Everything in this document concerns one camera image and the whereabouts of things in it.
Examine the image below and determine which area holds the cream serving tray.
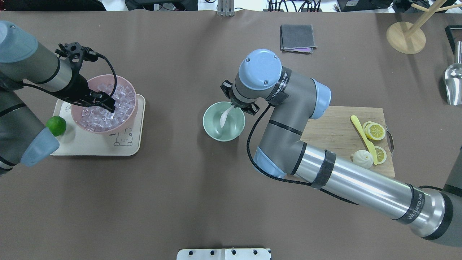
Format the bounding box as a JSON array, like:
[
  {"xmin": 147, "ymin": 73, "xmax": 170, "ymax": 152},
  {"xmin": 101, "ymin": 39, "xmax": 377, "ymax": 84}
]
[{"xmin": 51, "ymin": 94, "xmax": 145, "ymax": 156}]

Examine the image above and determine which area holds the yellow plastic knife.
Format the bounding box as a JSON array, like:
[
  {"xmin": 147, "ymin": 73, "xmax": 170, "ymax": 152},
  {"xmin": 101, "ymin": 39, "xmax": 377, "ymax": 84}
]
[{"xmin": 350, "ymin": 115, "xmax": 378, "ymax": 165}]

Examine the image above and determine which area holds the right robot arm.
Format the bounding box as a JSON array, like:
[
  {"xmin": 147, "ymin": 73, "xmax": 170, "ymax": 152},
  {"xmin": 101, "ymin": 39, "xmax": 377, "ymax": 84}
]
[{"xmin": 221, "ymin": 49, "xmax": 462, "ymax": 247}]

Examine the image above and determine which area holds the lemon slice near handle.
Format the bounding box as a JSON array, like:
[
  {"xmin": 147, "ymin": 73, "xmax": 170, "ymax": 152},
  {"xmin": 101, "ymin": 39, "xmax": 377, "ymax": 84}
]
[{"xmin": 362, "ymin": 121, "xmax": 386, "ymax": 140}]

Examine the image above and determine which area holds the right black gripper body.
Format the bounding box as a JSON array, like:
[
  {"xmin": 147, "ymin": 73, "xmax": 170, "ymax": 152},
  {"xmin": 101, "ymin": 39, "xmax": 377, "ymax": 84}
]
[{"xmin": 221, "ymin": 80, "xmax": 260, "ymax": 116}]

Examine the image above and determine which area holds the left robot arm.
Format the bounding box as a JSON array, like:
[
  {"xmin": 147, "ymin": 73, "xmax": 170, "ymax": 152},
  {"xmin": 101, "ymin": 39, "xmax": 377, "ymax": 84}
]
[{"xmin": 0, "ymin": 20, "xmax": 115, "ymax": 176}]

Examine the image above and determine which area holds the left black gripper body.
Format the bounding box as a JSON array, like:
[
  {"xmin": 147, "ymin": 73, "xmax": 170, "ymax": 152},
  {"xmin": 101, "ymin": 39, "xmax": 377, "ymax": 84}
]
[{"xmin": 55, "ymin": 42, "xmax": 116, "ymax": 113}]

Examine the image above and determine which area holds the pink bowl of ice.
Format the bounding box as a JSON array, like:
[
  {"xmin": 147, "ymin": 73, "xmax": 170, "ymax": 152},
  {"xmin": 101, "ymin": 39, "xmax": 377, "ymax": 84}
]
[{"xmin": 71, "ymin": 74, "xmax": 138, "ymax": 135}]

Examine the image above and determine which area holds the green lime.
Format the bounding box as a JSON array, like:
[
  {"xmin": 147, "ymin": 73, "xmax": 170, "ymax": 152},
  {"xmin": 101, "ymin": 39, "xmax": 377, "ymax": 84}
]
[{"xmin": 45, "ymin": 116, "xmax": 67, "ymax": 137}]

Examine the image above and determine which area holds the bamboo cutting board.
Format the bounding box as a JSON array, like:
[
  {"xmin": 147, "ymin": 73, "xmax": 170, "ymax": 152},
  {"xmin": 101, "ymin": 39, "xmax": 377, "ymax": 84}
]
[{"xmin": 301, "ymin": 106, "xmax": 386, "ymax": 161}]

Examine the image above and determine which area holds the wooden cup tree stand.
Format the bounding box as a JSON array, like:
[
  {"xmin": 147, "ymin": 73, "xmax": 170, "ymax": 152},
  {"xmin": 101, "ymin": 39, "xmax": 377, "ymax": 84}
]
[{"xmin": 386, "ymin": 0, "xmax": 462, "ymax": 55}]

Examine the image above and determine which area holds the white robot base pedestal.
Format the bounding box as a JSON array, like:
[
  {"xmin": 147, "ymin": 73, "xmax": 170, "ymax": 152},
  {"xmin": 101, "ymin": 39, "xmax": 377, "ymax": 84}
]
[{"xmin": 176, "ymin": 248, "xmax": 272, "ymax": 260}]

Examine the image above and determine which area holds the steel ice scoop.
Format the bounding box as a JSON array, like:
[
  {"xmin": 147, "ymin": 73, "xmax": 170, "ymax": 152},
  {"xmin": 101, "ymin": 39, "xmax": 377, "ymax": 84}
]
[{"xmin": 444, "ymin": 41, "xmax": 462, "ymax": 106}]

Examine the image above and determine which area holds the white ceramic spoon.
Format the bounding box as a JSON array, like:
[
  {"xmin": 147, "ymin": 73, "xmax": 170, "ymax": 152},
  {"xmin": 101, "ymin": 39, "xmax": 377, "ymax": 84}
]
[{"xmin": 219, "ymin": 105, "xmax": 235, "ymax": 129}]

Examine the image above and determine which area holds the mint green bowl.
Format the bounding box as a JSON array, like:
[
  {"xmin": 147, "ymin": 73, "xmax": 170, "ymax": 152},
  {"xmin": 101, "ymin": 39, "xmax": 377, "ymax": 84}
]
[{"xmin": 202, "ymin": 101, "xmax": 245, "ymax": 142}]

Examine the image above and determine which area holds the grey folded cloth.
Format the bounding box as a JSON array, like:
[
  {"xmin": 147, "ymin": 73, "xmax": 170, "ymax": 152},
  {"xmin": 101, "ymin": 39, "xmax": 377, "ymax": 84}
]
[{"xmin": 279, "ymin": 24, "xmax": 318, "ymax": 54}]

